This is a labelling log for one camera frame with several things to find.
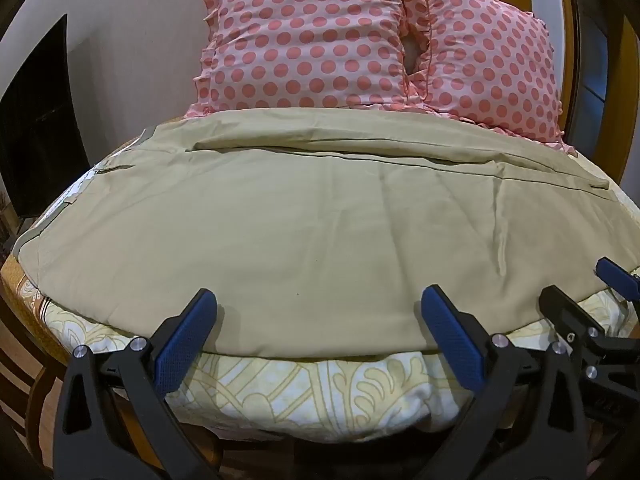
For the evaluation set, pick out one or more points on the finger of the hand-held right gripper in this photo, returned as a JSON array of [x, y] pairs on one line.
[[616, 271], [575, 320]]

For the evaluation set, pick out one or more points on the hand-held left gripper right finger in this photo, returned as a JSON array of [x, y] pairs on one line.
[[454, 341]]

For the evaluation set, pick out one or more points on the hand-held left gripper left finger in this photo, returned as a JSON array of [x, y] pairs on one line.
[[184, 341]]

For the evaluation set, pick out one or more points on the beige pants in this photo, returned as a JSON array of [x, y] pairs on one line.
[[310, 240]]

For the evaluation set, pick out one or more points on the yellow patterned bed sheet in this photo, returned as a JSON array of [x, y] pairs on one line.
[[320, 395]]

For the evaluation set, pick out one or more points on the pink polka dot pillow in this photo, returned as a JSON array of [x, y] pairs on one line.
[[310, 40], [492, 67]]

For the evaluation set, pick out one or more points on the black television screen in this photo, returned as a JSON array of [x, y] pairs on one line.
[[37, 120]]

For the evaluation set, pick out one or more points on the wooden headboard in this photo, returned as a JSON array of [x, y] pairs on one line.
[[555, 5]]

